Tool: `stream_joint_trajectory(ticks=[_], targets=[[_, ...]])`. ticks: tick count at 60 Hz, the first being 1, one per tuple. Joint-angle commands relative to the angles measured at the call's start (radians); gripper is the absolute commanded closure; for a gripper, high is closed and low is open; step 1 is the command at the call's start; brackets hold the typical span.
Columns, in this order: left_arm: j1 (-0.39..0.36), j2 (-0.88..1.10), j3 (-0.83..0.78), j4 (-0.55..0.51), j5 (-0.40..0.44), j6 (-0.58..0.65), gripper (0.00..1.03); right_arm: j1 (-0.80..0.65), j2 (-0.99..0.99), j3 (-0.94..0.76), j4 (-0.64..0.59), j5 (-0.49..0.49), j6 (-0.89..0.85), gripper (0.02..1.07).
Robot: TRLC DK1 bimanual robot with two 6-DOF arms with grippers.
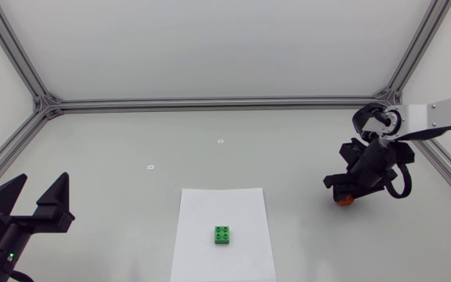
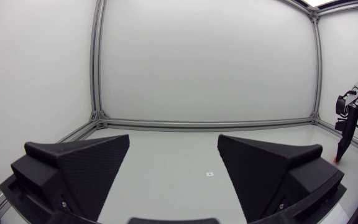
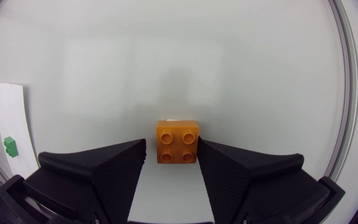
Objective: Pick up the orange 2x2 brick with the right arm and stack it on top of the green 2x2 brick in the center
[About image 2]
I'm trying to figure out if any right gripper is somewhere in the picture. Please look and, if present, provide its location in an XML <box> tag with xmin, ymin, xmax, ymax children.
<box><xmin>335</xmin><ymin>104</ymin><xmax>358</xmax><ymax>163</ymax></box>

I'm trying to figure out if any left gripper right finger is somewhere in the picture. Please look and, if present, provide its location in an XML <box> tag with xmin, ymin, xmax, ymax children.
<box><xmin>217</xmin><ymin>134</ymin><xmax>345</xmax><ymax>223</ymax></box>

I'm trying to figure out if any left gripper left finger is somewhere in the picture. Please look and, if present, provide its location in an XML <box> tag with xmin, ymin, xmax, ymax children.
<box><xmin>10</xmin><ymin>134</ymin><xmax>131</xmax><ymax>222</ymax></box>

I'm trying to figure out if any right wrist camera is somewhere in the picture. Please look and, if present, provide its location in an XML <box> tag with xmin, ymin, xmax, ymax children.
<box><xmin>334</xmin><ymin>120</ymin><xmax>348</xmax><ymax>132</ymax></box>

